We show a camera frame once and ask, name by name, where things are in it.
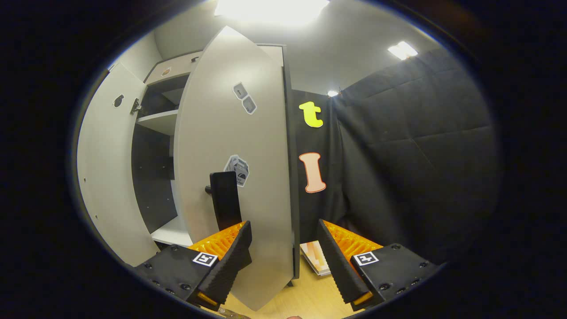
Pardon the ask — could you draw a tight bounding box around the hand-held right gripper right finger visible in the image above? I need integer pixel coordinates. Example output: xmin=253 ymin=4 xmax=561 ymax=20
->
xmin=316 ymin=219 xmax=443 ymax=311

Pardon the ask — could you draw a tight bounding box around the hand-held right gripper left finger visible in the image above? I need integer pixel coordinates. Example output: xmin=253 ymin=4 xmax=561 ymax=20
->
xmin=133 ymin=220 xmax=253 ymax=311

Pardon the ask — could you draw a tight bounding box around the grey cabinet door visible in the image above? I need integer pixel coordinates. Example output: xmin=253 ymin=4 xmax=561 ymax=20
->
xmin=76 ymin=62 xmax=160 ymax=267
xmin=173 ymin=26 xmax=295 ymax=311

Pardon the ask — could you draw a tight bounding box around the grey cabinet with shelves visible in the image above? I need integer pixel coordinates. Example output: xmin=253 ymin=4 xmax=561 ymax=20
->
xmin=131 ymin=43 xmax=302 ymax=280

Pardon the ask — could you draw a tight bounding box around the white book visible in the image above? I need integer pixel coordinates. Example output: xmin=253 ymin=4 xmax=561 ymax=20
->
xmin=303 ymin=255 xmax=332 ymax=276

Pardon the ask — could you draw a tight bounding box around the cream cover book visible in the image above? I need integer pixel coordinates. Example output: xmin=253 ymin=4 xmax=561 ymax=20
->
xmin=300 ymin=241 xmax=329 ymax=272

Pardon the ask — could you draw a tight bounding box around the black backdrop cloth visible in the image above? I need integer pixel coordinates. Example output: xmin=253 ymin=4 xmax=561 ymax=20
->
xmin=290 ymin=47 xmax=501 ymax=266

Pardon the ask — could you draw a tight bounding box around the small ceiling light panel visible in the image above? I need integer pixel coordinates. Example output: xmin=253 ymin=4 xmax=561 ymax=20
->
xmin=388 ymin=41 xmax=418 ymax=61

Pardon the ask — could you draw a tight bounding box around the large ceiling light panel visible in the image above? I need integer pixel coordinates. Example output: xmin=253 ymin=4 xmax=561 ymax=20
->
xmin=215 ymin=0 xmax=330 ymax=26

